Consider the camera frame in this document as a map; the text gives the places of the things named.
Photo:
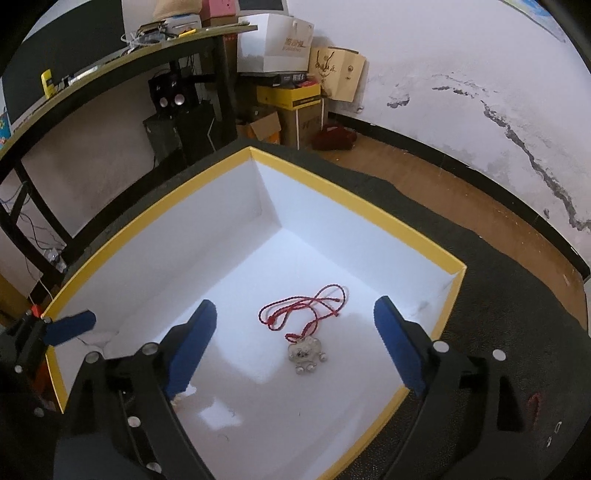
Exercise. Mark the yellow-rimmed white box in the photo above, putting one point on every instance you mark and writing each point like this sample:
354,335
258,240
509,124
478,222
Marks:
300,258

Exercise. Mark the black computer tower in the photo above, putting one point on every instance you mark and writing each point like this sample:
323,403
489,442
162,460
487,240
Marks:
184,134

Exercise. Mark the white paper shopping bag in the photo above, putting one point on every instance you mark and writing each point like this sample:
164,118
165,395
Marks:
272,46

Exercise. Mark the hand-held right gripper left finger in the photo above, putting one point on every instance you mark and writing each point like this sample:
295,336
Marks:
194,346

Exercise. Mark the dark red cloth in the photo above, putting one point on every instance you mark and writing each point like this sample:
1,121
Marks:
332,138

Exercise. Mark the flat black box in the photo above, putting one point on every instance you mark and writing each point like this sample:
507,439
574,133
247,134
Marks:
288,78

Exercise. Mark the tall cardboard box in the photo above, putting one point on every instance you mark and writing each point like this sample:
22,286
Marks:
300,127

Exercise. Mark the small yellow device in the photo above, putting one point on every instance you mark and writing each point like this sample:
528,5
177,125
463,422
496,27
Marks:
46,83

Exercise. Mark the pink box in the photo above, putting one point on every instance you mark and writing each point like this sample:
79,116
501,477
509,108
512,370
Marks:
219,8

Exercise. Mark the grey device on desk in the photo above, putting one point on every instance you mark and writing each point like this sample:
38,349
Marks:
182,23

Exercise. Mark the black speaker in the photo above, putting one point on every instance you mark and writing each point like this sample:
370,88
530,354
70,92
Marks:
173,92

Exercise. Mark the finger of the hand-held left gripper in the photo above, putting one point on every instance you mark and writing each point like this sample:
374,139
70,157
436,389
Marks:
69,328

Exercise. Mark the tan woven hat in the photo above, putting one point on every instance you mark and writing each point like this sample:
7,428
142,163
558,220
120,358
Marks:
178,9

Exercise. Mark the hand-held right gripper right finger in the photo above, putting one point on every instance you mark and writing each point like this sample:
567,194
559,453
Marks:
397,346

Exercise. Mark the brown paper bag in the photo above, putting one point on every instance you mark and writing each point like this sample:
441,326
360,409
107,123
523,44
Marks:
341,74

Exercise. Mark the yellow and black box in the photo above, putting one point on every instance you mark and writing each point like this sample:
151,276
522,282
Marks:
286,98

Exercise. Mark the open orange cardboard box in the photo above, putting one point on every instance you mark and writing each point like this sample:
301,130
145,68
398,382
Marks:
263,128

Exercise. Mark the black monitor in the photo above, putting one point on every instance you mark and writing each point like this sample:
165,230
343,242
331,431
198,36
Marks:
60,41

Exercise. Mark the black desk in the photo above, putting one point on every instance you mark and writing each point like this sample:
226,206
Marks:
115,61

